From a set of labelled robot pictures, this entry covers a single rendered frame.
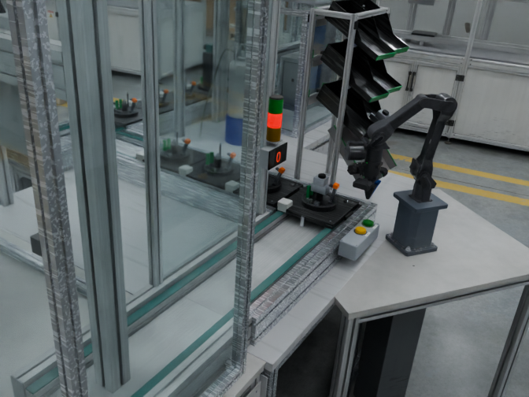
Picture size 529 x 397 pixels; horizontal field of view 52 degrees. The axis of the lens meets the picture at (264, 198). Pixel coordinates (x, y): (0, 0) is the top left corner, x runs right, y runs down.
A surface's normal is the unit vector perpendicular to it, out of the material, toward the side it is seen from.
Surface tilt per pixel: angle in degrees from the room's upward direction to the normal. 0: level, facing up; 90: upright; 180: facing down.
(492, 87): 90
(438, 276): 0
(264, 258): 0
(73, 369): 90
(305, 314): 0
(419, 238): 90
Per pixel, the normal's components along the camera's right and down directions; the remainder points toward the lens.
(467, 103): -0.40, 0.39
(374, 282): 0.07, -0.89
